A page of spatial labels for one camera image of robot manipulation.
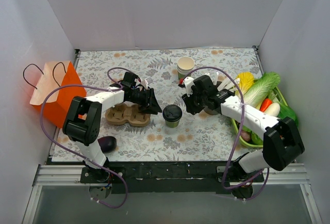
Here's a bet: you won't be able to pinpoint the black plastic cup lid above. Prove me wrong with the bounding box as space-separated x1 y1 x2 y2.
162 104 183 122

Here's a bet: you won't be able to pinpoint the green paper cup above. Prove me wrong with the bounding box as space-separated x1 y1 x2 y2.
165 119 180 128

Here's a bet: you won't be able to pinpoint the brown cardboard cup carrier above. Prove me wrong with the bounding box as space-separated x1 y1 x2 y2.
105 103 151 127

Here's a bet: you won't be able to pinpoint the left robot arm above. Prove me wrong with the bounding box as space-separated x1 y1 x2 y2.
62 72 162 183

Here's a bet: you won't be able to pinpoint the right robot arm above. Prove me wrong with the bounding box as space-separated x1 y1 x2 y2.
179 75 305 182

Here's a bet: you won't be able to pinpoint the grey straw holder cup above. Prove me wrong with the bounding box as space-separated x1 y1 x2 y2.
204 81 222 116

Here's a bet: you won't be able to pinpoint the white wrapped straws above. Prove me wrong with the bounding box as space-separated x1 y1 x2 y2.
205 73 235 91

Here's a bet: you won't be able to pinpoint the floral tablecloth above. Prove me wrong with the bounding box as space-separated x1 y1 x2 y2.
51 47 289 162

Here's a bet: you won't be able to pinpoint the stack of paper cups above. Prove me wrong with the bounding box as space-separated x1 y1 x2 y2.
177 57 194 80

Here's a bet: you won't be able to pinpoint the green plastic basket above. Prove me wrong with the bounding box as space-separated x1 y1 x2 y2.
239 87 299 148

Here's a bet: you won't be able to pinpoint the napa cabbage toy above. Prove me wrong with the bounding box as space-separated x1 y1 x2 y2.
243 72 281 107

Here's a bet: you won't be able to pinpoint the purple eggplant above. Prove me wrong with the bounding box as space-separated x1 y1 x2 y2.
97 136 117 153

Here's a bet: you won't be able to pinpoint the pink sweet potato toy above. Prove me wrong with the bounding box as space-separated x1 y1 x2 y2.
240 130 251 142

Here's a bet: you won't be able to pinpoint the orange carrot toy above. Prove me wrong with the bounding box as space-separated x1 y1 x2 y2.
259 98 273 112

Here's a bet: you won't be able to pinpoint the white radish toy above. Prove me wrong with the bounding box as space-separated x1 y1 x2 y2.
264 103 281 117

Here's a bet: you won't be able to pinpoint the orange paper bag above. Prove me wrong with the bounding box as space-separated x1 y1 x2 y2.
30 61 87 128

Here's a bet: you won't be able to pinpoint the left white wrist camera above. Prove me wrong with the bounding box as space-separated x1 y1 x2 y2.
138 77 153 89

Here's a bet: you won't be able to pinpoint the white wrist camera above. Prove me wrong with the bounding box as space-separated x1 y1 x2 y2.
138 77 153 89
178 76 194 97

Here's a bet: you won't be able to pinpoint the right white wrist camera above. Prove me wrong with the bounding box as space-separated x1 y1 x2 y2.
178 76 194 97

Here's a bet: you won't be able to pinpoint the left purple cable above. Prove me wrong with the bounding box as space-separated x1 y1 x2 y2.
40 67 132 209

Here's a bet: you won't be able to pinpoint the purple cable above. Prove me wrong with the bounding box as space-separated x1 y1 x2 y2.
40 67 132 209
180 66 270 201

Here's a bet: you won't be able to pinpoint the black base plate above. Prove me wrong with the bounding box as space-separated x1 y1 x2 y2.
79 161 265 201

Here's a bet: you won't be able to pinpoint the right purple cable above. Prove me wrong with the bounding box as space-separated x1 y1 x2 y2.
180 66 270 201

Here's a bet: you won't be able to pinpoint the aluminium frame rail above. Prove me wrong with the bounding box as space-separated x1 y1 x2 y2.
23 163 322 223

